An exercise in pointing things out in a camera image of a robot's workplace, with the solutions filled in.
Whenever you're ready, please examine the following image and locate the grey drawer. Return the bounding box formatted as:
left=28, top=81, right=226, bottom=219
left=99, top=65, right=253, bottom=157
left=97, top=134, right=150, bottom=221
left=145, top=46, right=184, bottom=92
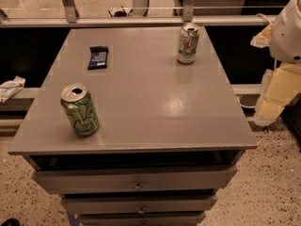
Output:
left=80, top=212, right=205, bottom=226
left=61, top=195, right=217, bottom=215
left=32, top=166, right=237, bottom=195

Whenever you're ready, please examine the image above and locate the middle grey drawer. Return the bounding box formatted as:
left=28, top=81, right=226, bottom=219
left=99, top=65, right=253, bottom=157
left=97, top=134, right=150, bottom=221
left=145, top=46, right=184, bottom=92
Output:
left=61, top=195, right=217, bottom=215

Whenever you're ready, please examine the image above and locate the grey drawer cabinet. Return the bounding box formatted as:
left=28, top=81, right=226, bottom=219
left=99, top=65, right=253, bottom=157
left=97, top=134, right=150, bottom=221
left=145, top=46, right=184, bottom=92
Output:
left=8, top=26, right=259, bottom=226

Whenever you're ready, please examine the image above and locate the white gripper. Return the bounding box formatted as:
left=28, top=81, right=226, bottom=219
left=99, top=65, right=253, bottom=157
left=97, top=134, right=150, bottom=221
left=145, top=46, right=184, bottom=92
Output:
left=250, top=0, right=301, bottom=126

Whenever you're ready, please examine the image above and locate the white 7up can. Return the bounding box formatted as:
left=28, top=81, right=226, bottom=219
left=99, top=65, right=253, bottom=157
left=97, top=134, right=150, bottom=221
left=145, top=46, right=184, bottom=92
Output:
left=177, top=23, right=199, bottom=64

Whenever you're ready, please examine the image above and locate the green soda can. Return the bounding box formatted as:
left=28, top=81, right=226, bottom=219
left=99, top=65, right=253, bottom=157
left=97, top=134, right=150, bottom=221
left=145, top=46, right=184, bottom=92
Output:
left=60, top=83, right=99, bottom=137

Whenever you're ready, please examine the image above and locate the dark blue snack packet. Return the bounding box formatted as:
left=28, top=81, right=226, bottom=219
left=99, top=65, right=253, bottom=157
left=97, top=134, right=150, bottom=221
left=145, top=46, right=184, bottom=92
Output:
left=87, top=46, right=108, bottom=70

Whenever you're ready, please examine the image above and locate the metal frame rail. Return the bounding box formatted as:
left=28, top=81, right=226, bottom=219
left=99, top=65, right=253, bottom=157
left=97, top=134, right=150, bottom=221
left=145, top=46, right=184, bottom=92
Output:
left=0, top=0, right=289, bottom=28

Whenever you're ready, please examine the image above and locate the black shoe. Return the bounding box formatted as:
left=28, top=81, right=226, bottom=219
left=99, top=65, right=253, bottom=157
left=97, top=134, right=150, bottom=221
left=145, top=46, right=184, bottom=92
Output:
left=0, top=218, right=21, bottom=226

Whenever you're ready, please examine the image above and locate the top grey drawer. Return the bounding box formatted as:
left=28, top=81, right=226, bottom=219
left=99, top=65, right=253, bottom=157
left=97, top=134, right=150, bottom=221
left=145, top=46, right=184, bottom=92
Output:
left=32, top=166, right=237, bottom=195

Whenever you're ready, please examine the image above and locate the bottom grey drawer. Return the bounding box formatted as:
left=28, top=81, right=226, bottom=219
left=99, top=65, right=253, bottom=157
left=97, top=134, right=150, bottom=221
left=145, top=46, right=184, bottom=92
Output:
left=80, top=212, right=205, bottom=226

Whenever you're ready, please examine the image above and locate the white crumpled packet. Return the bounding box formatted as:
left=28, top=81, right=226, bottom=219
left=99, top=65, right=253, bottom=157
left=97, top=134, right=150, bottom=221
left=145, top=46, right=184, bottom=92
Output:
left=0, top=76, right=25, bottom=103

